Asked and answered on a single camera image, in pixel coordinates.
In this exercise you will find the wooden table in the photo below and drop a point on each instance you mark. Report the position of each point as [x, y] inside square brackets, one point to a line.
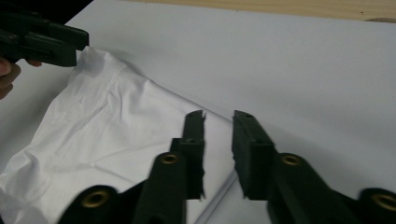
[280, 7]

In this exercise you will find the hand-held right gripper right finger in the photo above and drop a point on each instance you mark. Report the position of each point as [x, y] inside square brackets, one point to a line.
[280, 186]

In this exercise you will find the white pants with black waistband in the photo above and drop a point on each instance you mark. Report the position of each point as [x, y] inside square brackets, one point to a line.
[93, 124]

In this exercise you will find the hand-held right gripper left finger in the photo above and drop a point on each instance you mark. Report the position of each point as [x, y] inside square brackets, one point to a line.
[168, 186]

